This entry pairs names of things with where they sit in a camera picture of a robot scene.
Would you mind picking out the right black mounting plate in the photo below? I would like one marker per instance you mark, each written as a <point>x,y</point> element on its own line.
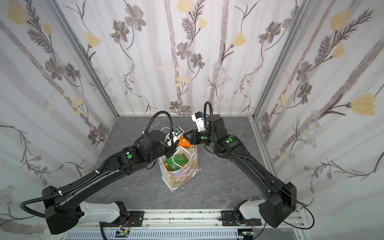
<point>228,218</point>

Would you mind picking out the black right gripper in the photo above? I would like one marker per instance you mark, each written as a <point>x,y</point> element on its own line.
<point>192,137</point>

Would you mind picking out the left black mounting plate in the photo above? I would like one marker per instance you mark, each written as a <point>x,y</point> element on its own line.
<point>136,218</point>

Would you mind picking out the white vented cable duct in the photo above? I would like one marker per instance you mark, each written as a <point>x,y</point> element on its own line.
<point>191,234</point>

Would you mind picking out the green snack packet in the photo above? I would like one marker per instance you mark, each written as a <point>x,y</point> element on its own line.
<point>177,162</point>

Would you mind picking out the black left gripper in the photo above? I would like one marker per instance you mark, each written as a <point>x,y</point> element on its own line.
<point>172,148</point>

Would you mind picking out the black mounting plate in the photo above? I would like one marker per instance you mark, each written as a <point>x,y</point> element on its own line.
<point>136,218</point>
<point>228,218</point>

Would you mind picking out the yellow snack packet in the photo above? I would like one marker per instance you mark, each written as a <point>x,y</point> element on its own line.
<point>167,167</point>

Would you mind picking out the white cartoon paper gift bag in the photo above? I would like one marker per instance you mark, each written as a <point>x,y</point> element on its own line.
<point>176,179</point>

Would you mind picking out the orange snack packet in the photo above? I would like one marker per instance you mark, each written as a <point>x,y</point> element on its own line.
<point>183,142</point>

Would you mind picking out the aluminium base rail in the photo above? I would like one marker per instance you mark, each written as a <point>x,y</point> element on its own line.
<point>258,229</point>

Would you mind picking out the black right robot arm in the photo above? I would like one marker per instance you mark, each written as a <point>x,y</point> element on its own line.
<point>279,197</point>

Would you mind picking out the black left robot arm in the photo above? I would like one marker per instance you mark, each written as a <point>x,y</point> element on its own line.
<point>62,204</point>

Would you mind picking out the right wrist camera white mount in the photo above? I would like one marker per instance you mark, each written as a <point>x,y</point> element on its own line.
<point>198,119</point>

